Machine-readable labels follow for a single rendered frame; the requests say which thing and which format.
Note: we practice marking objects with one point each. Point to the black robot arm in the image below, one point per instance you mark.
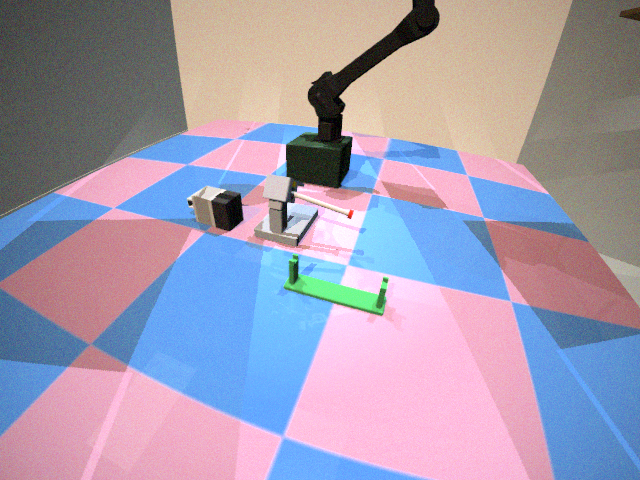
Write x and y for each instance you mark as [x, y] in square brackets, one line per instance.
[324, 95]

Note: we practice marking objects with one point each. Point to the long pin with red cap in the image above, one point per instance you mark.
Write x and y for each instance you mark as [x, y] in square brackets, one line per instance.
[322, 204]

